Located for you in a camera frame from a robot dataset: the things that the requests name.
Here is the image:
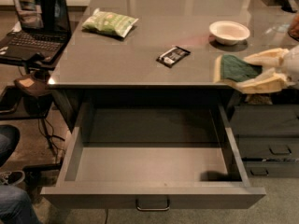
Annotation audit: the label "grey sneaker shoe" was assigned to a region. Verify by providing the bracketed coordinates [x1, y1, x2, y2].
[0, 171, 25, 186]

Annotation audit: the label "black floor cables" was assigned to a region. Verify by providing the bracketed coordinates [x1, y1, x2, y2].
[36, 118, 65, 165]

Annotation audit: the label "green chip bag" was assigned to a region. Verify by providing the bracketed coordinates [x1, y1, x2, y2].
[82, 8, 138, 38]

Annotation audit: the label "green yellow sponge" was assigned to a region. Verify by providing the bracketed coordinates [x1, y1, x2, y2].
[213, 54, 263, 82]

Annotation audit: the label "black open laptop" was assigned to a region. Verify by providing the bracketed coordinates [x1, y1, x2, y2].
[0, 0, 71, 63]

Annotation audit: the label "brown box with label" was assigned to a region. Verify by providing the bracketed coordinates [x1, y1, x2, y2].
[14, 75, 50, 97]

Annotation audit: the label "metal drawer handle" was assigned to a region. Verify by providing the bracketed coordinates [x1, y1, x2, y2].
[135, 199, 170, 212]

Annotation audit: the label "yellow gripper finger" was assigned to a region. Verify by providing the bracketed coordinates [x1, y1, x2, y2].
[223, 68, 294, 94]
[244, 48, 289, 67]

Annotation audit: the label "grey side drawer cabinet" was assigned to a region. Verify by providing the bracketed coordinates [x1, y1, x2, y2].
[228, 89, 299, 178]

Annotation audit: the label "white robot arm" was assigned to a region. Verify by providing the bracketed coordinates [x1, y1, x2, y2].
[220, 47, 299, 94]

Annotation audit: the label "white bowl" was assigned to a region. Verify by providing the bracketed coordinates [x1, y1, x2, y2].
[209, 21, 250, 46]

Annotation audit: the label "open grey top drawer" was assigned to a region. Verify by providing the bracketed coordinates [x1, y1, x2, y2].
[41, 102, 265, 209]

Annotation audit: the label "dark jeans knee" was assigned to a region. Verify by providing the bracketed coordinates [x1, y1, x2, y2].
[0, 125, 20, 167]

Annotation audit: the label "black laptop stand table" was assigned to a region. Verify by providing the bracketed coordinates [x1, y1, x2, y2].
[0, 21, 78, 173]

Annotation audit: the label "black snack bar wrapper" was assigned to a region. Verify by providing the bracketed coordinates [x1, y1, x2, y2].
[156, 46, 191, 68]

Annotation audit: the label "brown object counter edge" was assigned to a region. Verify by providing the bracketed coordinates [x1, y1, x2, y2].
[288, 13, 299, 40]

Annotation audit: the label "blue jeans leg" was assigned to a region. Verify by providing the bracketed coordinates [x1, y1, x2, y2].
[0, 186, 42, 224]

